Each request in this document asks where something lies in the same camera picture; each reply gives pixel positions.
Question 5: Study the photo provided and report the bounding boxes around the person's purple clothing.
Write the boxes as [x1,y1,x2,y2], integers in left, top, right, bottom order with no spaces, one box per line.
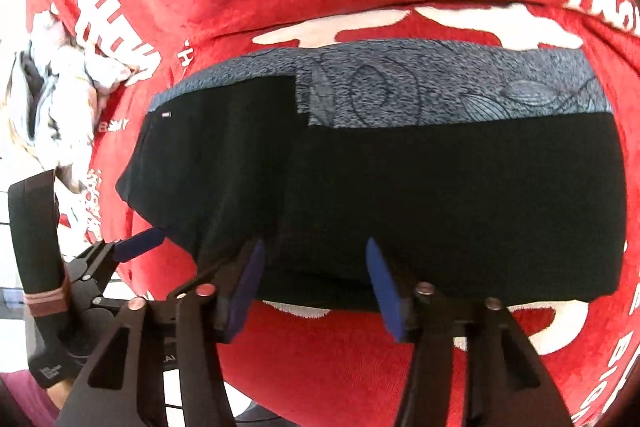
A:
[0,369,61,427]

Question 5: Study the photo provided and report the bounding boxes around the black pants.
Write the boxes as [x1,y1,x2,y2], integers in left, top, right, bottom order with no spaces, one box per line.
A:
[116,76,628,313]

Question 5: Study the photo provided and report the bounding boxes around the person's left hand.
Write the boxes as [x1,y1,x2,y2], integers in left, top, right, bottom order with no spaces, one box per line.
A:
[25,297,88,390]

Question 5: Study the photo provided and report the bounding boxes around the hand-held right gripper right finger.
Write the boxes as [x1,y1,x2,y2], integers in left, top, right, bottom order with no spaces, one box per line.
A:
[365,237,576,427]

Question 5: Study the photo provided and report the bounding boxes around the white floral cloth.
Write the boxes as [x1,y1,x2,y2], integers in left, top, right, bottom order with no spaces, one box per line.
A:
[7,12,138,192]

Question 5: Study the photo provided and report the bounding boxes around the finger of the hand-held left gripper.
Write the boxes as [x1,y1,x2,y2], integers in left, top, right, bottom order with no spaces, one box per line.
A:
[90,227,166,278]

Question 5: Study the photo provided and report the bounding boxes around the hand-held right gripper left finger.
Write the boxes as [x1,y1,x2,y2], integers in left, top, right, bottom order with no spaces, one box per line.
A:
[55,237,266,427]

